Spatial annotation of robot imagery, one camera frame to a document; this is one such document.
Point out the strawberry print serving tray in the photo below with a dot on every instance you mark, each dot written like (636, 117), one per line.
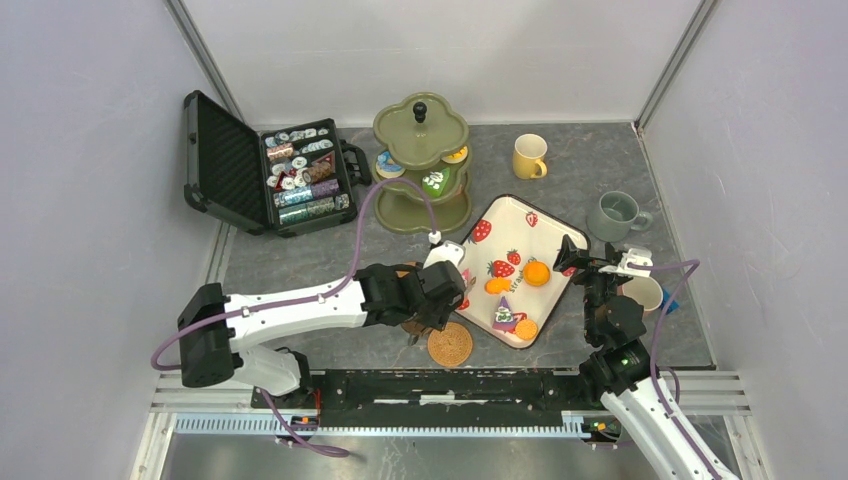
(512, 286)

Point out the blue small object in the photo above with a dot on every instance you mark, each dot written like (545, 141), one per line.
(668, 304)

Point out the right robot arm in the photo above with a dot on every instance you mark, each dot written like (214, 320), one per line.
(622, 375)

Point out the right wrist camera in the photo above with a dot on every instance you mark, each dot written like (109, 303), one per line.
(640, 264)

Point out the red strawberry cake slice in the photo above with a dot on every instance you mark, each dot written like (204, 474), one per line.
(469, 282)

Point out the round orange biscuit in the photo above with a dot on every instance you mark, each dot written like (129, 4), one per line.
(526, 330)

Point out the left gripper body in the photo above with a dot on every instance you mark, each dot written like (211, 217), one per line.
(436, 317)

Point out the yellow ceramic mug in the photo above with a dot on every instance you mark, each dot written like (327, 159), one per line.
(528, 161)

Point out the blue glazed donut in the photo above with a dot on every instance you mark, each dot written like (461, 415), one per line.
(387, 168)

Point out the small orange pastry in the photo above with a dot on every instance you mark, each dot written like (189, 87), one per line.
(497, 285)

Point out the black poker chip case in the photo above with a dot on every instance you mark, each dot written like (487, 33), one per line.
(287, 182)

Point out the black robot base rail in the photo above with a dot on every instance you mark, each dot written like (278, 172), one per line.
(424, 398)

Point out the grey-green ceramic mug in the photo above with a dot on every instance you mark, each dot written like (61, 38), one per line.
(614, 215)

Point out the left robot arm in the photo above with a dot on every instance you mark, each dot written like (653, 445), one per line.
(227, 337)

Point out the yellow glazed donut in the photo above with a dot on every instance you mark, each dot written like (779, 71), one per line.
(457, 157)

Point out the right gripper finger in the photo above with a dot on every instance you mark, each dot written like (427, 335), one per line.
(570, 256)
(615, 256)

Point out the purple cake slice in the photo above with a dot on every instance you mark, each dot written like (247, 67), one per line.
(503, 317)

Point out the orange macaron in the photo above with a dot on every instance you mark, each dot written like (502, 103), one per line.
(536, 273)

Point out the green three-tier dessert stand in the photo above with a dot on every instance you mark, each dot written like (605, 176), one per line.
(417, 132)

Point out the woven rattan round coaster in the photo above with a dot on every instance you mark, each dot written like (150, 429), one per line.
(451, 346)

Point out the light brown round coaster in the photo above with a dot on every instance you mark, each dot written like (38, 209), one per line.
(406, 268)

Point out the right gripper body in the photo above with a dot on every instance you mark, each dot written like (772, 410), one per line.
(596, 285)

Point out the dark brown round coaster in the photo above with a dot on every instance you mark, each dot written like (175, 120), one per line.
(415, 328)

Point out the green triangular cake slice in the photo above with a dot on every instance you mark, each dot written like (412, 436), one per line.
(435, 182)

